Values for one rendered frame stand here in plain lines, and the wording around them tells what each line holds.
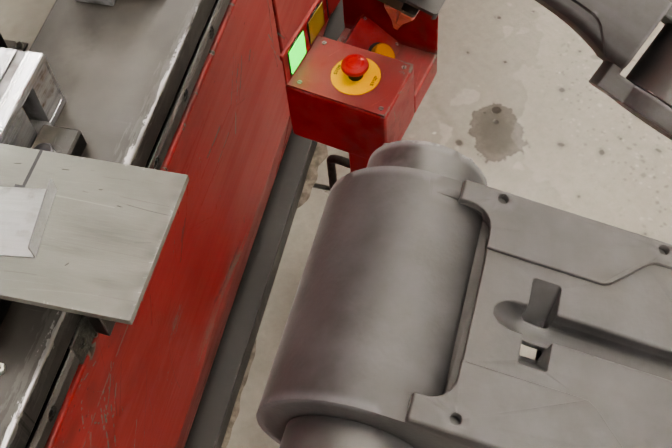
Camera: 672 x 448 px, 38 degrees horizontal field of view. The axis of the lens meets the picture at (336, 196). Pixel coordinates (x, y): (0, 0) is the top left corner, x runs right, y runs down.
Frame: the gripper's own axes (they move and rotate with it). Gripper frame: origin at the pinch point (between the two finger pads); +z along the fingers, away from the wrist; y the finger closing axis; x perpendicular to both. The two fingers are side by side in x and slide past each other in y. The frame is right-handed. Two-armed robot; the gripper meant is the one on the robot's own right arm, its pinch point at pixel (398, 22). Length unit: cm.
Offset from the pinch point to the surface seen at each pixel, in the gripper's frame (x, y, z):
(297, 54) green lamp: 11.7, 10.5, 1.8
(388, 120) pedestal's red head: 14.3, -5.4, 2.6
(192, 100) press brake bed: 22.1, 21.4, 9.2
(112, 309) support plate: 63, 8, -19
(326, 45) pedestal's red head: 6.3, 8.0, 4.3
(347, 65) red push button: 10.9, 3.2, -0.1
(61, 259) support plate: 61, 16, -17
